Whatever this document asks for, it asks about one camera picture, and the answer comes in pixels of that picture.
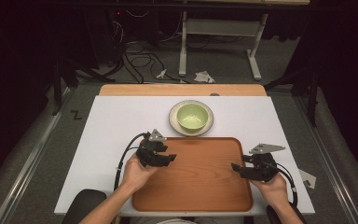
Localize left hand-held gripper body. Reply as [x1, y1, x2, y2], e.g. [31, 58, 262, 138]
[135, 129, 169, 168]

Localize metal floor rail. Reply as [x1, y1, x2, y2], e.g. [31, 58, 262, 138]
[292, 92, 358, 224]
[0, 87, 73, 224]

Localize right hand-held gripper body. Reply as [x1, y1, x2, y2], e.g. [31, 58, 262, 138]
[241, 143, 287, 183]

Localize black metal stand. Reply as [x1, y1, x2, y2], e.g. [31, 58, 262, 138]
[263, 65, 321, 128]
[50, 57, 117, 117]

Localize person's light clothing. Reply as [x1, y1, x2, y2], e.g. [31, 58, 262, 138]
[130, 217, 246, 224]

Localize white paper tag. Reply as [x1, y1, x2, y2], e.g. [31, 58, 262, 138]
[297, 168, 318, 190]

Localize wooden tray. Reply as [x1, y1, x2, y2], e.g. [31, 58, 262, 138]
[131, 136, 255, 213]

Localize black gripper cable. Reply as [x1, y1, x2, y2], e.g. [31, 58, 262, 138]
[275, 161, 299, 208]
[113, 133, 147, 191]

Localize black floor cables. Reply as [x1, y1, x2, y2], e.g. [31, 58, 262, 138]
[106, 18, 185, 85]

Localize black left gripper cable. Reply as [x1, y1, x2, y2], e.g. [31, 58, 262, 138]
[113, 133, 147, 191]

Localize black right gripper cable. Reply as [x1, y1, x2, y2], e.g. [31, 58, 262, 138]
[275, 161, 299, 208]

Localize green bowl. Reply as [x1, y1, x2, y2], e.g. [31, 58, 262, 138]
[168, 99, 215, 137]
[176, 103, 210, 132]

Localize person's left hand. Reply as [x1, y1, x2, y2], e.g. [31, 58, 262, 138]
[120, 152, 160, 194]

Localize person's right hand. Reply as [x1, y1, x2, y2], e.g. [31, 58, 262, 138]
[249, 172, 291, 210]

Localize crumpled white paper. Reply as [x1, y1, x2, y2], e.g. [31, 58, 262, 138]
[193, 70, 216, 84]

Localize white table board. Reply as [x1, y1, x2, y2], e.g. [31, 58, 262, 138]
[53, 95, 316, 217]

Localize white metal table frame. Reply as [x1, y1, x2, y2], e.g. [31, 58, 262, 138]
[178, 11, 270, 82]

